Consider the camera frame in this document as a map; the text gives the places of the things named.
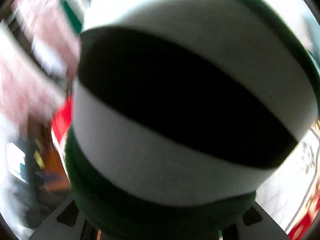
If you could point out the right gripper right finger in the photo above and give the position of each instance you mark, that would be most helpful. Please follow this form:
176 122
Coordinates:
254 224

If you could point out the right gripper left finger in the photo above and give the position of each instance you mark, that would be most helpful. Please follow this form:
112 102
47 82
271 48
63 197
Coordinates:
66 222

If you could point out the green white varsity jacket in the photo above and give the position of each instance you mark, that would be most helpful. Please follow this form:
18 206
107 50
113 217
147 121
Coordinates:
182 109

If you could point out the white patterned mat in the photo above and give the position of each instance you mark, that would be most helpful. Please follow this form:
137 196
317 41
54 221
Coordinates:
285 194

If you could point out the red floral blanket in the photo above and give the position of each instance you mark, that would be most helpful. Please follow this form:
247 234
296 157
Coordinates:
61 123

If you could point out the pink floral curtain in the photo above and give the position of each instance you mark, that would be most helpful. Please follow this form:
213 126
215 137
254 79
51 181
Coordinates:
39 58

